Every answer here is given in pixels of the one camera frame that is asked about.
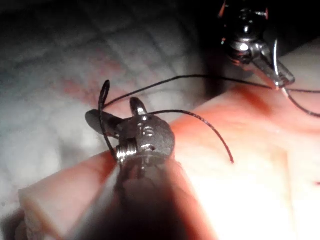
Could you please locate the curved steel needle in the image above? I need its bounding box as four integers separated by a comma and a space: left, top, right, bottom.
272, 37, 288, 97

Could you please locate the tissue pad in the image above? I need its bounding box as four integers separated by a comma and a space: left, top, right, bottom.
17, 46, 320, 240

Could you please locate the right arm needle driver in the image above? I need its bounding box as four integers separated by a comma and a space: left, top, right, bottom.
115, 114, 176, 168

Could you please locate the black thread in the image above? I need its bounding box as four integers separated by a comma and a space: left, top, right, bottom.
98, 74, 320, 166

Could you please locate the left arm needle driver jaw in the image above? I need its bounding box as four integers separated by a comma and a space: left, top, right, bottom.
259, 43, 296, 85
250, 56, 280, 89

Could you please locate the left arm needle driver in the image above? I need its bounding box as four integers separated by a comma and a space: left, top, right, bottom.
219, 0, 272, 72

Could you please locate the grey cloth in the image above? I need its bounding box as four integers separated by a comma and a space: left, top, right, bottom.
0, 0, 210, 226

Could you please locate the right arm needle driver jaw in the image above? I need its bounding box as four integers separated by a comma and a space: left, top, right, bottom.
84, 108, 124, 137
129, 96, 149, 119

